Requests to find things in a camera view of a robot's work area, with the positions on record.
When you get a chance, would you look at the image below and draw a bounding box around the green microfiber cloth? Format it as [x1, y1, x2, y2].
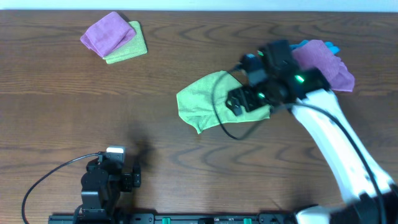
[176, 71, 270, 134]

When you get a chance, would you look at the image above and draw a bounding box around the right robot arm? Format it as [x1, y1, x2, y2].
[225, 40, 397, 223]

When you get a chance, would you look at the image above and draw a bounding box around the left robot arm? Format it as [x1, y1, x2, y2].
[72, 152, 141, 223]

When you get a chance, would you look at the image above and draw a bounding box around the crumpled purple cloth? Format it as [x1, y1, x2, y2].
[292, 40, 355, 92]

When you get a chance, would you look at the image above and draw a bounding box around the blue cloth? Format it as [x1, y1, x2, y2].
[290, 40, 340, 54]

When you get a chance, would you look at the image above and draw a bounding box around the folded green cloth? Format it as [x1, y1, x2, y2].
[103, 21, 148, 64]

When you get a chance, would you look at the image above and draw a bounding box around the folded purple cloth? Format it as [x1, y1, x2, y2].
[80, 12, 136, 58]

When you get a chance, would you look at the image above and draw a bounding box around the left black cable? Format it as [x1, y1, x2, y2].
[21, 152, 101, 224]

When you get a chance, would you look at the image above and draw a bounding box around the black cable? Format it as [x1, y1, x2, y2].
[21, 152, 101, 224]
[211, 63, 387, 224]

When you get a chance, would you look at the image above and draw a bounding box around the right black cable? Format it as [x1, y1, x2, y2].
[211, 63, 387, 224]

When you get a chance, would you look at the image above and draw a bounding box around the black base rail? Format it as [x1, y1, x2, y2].
[48, 213, 297, 224]

